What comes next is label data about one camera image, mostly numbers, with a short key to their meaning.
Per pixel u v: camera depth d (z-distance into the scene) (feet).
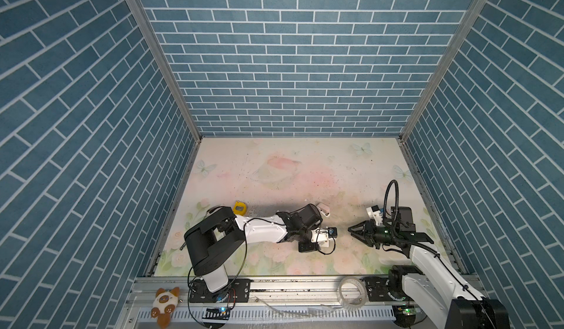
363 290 2.37
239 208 3.01
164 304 2.25
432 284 1.70
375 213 2.64
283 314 2.31
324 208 2.97
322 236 2.40
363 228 2.47
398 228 2.19
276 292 2.48
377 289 2.42
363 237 2.43
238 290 2.42
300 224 2.18
